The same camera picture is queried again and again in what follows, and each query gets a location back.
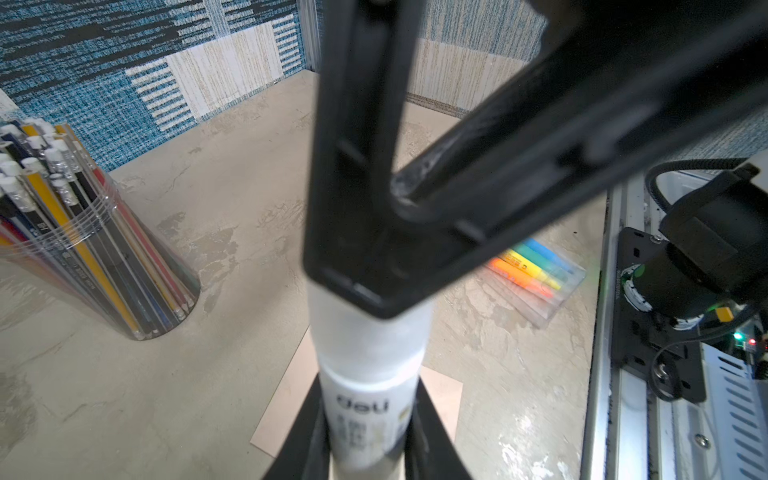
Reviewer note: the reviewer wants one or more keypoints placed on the metal cup of pencils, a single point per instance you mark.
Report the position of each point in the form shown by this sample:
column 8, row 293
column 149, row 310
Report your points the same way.
column 64, row 221

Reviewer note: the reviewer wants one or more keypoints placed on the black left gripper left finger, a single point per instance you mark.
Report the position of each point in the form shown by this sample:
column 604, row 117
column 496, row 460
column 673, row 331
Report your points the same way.
column 305, row 452

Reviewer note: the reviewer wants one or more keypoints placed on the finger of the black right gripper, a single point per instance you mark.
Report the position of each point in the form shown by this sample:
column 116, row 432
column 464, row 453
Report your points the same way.
column 617, row 85

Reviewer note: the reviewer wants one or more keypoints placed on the white glue stick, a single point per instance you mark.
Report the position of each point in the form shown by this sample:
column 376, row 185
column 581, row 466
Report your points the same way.
column 367, row 422

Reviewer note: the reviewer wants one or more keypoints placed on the pack of coloured highlighters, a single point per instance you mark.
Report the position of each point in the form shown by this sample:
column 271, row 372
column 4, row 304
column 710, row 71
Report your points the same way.
column 533, row 278

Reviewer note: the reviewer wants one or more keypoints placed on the translucent glue stick cap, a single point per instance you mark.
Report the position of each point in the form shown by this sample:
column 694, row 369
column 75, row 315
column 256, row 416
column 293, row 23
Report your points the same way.
column 359, row 347

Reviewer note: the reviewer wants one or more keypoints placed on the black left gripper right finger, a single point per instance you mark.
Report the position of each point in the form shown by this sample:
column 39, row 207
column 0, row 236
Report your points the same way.
column 429, row 453

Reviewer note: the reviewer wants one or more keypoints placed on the aluminium front rail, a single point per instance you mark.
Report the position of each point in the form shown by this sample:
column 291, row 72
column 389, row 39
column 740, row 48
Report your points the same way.
column 629, row 433

